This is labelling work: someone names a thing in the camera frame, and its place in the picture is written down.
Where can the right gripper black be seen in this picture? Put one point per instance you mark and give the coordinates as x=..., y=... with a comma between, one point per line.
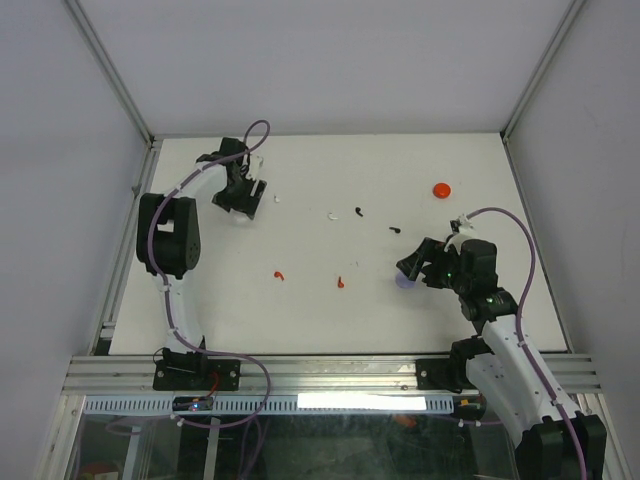
x=429, y=250

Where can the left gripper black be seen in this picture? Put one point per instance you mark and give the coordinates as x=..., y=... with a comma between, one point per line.
x=246, y=204

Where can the purple charging case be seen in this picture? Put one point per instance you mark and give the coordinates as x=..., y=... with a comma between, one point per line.
x=403, y=282

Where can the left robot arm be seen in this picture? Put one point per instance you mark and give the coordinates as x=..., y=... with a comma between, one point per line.
x=168, y=241

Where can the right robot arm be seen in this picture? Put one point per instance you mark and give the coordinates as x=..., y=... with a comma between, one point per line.
x=553, y=438

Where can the orange round case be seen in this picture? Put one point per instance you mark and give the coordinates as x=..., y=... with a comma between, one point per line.
x=442, y=190

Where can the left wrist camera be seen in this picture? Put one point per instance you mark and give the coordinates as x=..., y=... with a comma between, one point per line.
x=252, y=176

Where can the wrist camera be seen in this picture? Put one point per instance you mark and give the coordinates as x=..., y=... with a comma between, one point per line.
x=252, y=176
x=462, y=230

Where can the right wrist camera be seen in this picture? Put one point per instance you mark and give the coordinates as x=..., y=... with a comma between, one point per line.
x=462, y=230

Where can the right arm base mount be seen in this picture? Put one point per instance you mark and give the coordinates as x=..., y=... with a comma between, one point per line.
x=439, y=374

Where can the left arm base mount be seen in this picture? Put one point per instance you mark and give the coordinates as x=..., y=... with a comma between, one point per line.
x=194, y=372

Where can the left aluminium frame post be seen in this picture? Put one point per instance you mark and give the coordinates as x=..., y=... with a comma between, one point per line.
x=96, y=46

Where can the aluminium frame post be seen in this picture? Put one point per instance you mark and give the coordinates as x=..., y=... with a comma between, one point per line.
x=96, y=46
x=561, y=32

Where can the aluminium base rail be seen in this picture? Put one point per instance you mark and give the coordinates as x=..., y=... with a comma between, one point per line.
x=94, y=375

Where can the white slotted cable duct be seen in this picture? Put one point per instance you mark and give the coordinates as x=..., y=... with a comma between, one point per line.
x=306, y=403

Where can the right aluminium frame post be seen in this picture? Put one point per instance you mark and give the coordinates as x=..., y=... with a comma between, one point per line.
x=561, y=32

